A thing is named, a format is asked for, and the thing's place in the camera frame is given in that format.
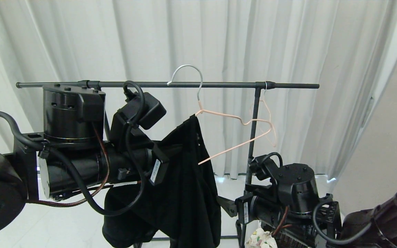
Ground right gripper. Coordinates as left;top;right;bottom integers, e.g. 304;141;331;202
217;191;282;229

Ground pink clothes hanger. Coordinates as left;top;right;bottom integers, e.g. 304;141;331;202
250;90;277;147
167;64;274;166

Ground white curtain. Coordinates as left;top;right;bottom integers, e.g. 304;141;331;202
0;0;397;180

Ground cream printed garment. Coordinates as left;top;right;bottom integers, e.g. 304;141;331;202
246;227;277;248

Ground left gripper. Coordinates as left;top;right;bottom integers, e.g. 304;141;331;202
97;147;171;186

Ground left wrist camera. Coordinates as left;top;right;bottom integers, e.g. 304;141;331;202
111;91;167;152

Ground black clothes rack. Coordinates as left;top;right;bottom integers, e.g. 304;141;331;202
16;81;320;248

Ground black t-shirt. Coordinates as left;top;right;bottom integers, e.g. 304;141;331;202
102;115;222;248

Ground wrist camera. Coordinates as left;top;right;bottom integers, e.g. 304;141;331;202
250;152;284;180
111;91;167;152

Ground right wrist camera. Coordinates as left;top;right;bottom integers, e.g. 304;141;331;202
250;152;284;180

